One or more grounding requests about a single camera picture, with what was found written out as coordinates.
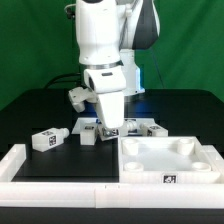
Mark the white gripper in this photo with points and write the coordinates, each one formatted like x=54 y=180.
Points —
x=108 y=85

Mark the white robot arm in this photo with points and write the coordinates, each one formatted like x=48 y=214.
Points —
x=108 y=32

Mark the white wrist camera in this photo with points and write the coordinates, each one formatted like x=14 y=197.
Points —
x=79 y=95

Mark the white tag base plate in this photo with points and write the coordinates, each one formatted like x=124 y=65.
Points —
x=83 y=125

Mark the white U-shaped obstacle wall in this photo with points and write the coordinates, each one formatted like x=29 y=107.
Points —
x=100 y=195

